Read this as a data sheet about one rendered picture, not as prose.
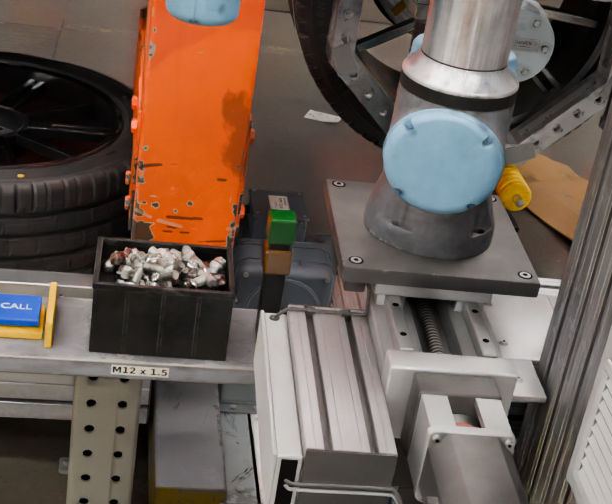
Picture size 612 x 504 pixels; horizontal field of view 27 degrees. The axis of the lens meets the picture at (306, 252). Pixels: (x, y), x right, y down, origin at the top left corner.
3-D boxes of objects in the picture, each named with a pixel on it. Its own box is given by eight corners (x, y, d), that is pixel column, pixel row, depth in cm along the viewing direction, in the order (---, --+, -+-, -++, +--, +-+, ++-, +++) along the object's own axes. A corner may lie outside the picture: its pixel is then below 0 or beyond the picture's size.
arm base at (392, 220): (503, 264, 141) (523, 185, 136) (371, 253, 139) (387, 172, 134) (477, 204, 154) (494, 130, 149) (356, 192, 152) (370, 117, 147)
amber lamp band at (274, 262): (287, 263, 186) (291, 239, 184) (290, 277, 182) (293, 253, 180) (260, 261, 185) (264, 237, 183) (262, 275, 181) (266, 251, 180)
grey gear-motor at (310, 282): (290, 309, 270) (314, 161, 254) (313, 426, 234) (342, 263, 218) (206, 303, 267) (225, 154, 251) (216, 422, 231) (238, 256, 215)
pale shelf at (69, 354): (268, 325, 198) (270, 309, 197) (278, 387, 183) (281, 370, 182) (-11, 308, 191) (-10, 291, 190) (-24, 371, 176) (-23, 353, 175)
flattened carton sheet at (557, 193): (557, 161, 387) (559, 151, 385) (671, 246, 344) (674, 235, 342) (475, 166, 374) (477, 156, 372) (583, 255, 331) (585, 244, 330)
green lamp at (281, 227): (291, 233, 183) (295, 209, 181) (294, 247, 180) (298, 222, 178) (264, 231, 183) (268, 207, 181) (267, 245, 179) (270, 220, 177)
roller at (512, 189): (493, 152, 258) (499, 126, 255) (531, 219, 233) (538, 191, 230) (466, 150, 257) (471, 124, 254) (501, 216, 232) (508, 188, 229)
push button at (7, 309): (41, 308, 186) (42, 295, 185) (38, 333, 180) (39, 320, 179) (-7, 305, 185) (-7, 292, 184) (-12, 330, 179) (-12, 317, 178)
